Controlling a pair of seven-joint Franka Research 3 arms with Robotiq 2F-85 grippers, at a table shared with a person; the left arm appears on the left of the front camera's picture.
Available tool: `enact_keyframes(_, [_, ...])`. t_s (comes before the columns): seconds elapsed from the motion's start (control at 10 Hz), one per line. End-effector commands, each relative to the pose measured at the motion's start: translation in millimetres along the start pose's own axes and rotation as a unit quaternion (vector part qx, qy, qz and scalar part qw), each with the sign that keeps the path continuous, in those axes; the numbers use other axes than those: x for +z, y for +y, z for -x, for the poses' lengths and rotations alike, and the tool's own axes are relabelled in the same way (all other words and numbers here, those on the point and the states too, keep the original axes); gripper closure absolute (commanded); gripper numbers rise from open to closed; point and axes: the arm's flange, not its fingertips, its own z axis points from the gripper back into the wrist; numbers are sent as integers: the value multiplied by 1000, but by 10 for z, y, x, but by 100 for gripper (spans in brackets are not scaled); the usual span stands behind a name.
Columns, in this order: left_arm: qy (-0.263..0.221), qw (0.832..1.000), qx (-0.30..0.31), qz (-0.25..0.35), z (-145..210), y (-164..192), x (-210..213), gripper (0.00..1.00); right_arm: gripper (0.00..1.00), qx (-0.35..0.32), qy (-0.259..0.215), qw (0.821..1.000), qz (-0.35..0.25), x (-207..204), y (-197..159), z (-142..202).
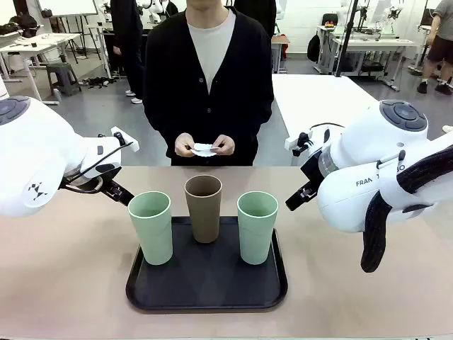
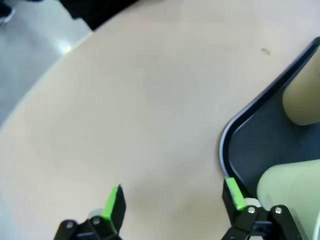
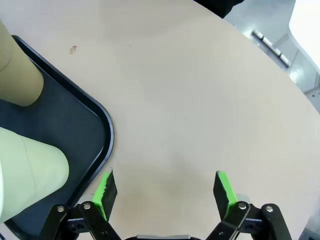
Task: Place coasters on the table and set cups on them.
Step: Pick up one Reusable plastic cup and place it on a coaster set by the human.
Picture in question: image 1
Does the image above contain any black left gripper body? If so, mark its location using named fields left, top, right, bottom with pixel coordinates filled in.
left=98, top=176, right=125, bottom=203

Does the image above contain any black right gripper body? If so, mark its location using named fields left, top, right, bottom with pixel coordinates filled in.
left=299, top=149, right=325, bottom=192

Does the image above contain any light green plastic cup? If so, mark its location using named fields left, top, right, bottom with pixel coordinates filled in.
left=127, top=191, right=174, bottom=266
left=236, top=191, right=279, bottom=266

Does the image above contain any brown plastic cup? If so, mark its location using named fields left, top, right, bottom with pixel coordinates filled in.
left=184, top=176, right=224, bottom=244

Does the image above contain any person's left forearm black sleeve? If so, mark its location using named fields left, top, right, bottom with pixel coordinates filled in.
left=226, top=102, right=275, bottom=157

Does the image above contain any person's right forearm black sleeve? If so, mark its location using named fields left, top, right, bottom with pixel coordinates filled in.
left=143, top=102, right=185, bottom=157

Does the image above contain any person's right hand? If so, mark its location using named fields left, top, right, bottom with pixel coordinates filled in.
left=174, top=132, right=199, bottom=158

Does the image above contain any person's left hand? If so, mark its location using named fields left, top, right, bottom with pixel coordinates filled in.
left=212, top=135, right=236, bottom=156

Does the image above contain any white table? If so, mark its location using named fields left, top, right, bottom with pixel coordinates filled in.
left=272, top=73, right=385, bottom=167

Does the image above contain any black plastic serving tray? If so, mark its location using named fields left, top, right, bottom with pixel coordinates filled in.
left=125, top=215, right=289, bottom=314

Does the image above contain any black backpack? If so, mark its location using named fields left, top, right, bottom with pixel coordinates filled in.
left=306, top=33, right=321, bottom=64

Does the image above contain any grey plastic stool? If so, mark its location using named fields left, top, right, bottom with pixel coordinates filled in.
left=45, top=62, right=82, bottom=96

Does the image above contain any white lab desk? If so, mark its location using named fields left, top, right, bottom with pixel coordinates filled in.
left=332, top=37, right=419, bottom=91

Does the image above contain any bystander in black clothes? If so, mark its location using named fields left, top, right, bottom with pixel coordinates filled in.
left=110, top=0, right=145, bottom=106

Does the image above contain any white desk with clutter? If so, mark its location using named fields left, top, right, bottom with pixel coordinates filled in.
left=0, top=33, right=83, bottom=106

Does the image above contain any bystander in black coat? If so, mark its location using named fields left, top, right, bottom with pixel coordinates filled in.
left=233, top=0, right=277, bottom=39

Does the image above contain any bystander in dark shorts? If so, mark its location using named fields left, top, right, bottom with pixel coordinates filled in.
left=416, top=0, right=453, bottom=96

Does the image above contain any white whiteboard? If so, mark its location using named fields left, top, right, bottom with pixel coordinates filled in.
left=37, top=0, right=100, bottom=18

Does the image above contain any black left camera cable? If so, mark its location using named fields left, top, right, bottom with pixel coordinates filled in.
left=76, top=141, right=134, bottom=176

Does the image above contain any black camera cable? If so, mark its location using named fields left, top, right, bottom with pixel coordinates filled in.
left=76, top=141, right=134, bottom=176
left=309, top=123, right=345, bottom=132

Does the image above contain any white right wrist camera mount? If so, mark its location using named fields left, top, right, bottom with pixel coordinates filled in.
left=285, top=127, right=332, bottom=157

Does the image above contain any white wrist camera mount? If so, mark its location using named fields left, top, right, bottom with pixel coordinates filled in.
left=110, top=126, right=139, bottom=153
left=285, top=127, right=332, bottom=157

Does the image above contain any black right camera cable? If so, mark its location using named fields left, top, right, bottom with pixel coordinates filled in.
left=309, top=123, right=345, bottom=132

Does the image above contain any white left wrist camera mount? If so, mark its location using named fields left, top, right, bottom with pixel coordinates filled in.
left=110, top=126, right=139, bottom=153

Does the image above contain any black fabric cable sleeve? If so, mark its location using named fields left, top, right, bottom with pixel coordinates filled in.
left=360, top=144, right=453, bottom=273

